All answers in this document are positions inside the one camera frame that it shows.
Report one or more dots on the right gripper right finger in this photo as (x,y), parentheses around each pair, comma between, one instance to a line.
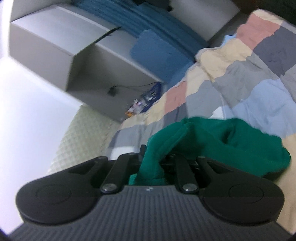
(187,175)

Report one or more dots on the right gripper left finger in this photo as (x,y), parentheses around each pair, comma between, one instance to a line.
(115,174)

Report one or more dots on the green sweatshirt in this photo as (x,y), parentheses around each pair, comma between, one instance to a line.
(232,142)

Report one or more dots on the quilted cream headboard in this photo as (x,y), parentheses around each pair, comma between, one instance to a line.
(88,136)

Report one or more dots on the nightstand clutter items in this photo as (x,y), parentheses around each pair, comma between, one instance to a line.
(145,101)

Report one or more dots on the patchwork quilt bedding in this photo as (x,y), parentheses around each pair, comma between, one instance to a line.
(251,77)

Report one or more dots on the grey wardrobe cabinet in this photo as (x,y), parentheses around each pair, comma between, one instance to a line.
(79,53)

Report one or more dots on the black wall charger with cable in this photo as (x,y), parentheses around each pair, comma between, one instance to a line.
(114,90)

